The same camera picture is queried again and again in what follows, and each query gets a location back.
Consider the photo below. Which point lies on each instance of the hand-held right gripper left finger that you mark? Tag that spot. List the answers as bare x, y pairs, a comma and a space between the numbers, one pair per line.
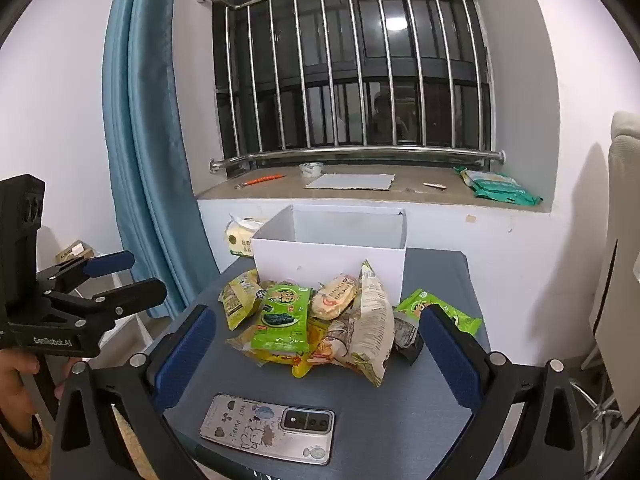
185, 360

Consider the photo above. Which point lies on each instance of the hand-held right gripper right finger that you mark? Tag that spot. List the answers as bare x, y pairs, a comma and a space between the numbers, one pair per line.
450, 360

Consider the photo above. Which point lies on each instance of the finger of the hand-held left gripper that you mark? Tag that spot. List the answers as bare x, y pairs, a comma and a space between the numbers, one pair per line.
140, 294
107, 263

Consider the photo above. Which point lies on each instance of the yellow green snack packet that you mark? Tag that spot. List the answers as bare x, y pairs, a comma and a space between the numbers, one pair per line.
237, 300

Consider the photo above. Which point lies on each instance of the plain yellow snack packet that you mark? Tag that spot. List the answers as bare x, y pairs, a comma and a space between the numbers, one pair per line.
302, 366

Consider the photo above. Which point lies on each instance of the white cardboard box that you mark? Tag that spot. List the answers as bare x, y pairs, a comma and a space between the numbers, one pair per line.
325, 265

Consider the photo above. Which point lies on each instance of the person's left forearm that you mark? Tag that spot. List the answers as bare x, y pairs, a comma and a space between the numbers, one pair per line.
22, 455

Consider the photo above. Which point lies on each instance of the person's left hand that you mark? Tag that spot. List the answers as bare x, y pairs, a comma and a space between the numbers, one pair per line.
12, 370

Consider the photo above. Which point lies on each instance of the small brown cardboard box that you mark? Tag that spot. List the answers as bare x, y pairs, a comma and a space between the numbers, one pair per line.
75, 252

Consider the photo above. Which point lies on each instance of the dark grey snack packet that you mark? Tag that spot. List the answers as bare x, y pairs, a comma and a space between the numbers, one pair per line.
406, 334

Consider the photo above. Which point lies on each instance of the yellow cartoon snack packet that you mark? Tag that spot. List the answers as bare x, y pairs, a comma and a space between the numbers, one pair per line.
240, 343

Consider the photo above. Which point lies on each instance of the tall white snack packet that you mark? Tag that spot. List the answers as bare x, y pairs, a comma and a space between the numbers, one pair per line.
372, 330

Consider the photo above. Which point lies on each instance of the bright green seaweed packet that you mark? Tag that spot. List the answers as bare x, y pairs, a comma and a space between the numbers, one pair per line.
280, 320

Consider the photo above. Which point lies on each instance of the phone with cartoon case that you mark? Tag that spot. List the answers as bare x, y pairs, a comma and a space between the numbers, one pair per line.
265, 430

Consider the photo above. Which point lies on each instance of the blue curtain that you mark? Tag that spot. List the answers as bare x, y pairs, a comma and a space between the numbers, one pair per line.
145, 160

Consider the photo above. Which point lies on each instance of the yellow tissue pack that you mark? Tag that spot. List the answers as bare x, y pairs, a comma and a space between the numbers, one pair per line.
240, 240

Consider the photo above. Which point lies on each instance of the pink cream cracker packet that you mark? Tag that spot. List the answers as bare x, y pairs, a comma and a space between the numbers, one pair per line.
332, 300

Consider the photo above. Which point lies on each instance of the small wooden stick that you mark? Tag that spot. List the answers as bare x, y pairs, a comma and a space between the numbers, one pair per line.
435, 186

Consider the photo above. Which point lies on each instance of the green plastic packet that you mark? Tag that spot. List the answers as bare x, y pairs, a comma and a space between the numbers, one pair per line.
505, 190

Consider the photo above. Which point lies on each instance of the grey cardboard sheet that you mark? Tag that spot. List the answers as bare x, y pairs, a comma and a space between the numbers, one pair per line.
350, 182

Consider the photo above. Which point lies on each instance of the white chair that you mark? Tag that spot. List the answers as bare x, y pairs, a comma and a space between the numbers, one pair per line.
620, 235

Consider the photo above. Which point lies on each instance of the white tape roll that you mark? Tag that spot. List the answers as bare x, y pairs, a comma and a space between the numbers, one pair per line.
311, 170

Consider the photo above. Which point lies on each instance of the stainless steel window guard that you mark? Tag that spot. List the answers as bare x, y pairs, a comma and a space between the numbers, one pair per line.
350, 151

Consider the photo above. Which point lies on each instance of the dark window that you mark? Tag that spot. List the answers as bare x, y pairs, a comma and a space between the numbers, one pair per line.
336, 35

